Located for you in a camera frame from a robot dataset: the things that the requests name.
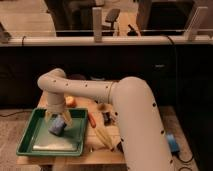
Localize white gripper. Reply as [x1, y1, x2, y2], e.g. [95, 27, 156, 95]
[44, 93, 72, 126]

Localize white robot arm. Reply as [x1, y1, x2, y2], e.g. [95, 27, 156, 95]
[37, 68, 175, 171]

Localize green plastic tray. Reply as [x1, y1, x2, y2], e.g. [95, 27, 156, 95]
[16, 108, 88, 157]

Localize orange fruit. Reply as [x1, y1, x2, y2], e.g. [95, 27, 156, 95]
[65, 96, 77, 108]

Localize orange carrot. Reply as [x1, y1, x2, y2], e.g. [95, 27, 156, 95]
[88, 113, 96, 128]

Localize purple bowl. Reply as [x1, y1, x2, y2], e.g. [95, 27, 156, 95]
[68, 74, 86, 80]

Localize yellow corn cob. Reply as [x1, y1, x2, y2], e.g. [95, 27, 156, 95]
[95, 127, 114, 151]

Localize small black clip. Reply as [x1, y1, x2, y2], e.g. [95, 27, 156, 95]
[102, 112, 112, 125]

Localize wooden table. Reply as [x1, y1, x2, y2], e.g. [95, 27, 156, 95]
[15, 79, 168, 167]

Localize black office chair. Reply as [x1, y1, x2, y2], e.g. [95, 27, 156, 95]
[102, 8, 120, 30]

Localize white railing bar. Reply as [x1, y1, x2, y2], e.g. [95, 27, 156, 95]
[0, 35, 213, 47]

